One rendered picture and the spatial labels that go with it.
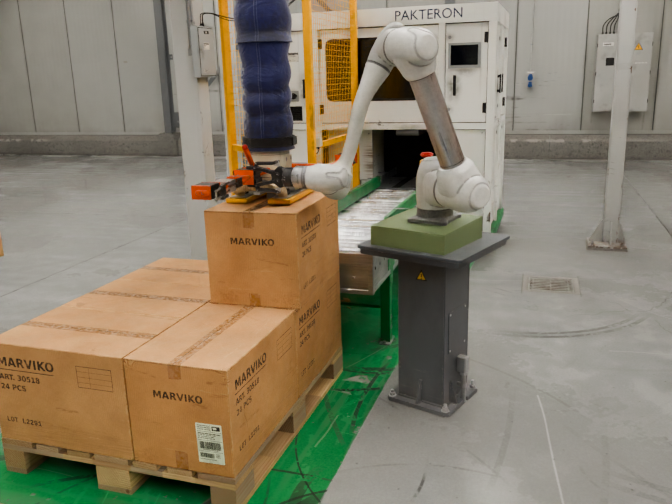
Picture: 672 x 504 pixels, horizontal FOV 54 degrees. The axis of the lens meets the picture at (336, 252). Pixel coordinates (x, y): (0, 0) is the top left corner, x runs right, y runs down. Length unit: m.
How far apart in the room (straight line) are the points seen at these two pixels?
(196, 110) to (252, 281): 1.80
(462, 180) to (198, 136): 2.14
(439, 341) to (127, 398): 1.31
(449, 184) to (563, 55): 9.40
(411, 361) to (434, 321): 0.24
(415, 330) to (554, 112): 9.24
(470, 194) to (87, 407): 1.62
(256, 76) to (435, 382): 1.52
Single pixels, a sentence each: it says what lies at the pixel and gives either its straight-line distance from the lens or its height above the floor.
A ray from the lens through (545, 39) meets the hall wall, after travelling 11.94.
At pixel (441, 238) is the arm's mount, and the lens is 2.68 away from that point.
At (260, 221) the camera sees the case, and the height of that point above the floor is 0.91.
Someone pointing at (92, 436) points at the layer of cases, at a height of 0.22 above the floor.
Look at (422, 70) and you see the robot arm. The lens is 2.48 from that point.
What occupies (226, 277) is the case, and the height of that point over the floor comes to 0.66.
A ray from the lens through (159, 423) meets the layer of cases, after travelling 2.44.
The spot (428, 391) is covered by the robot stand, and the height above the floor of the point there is 0.08.
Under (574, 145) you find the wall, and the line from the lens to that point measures 11.86.
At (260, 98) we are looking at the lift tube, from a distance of 2.80.
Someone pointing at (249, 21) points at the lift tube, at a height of 1.68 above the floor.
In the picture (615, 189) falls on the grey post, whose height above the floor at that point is 0.49.
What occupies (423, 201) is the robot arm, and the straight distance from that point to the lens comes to 2.84.
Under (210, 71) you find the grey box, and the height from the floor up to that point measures 1.51.
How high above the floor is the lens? 1.46
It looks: 15 degrees down
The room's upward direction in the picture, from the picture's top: 2 degrees counter-clockwise
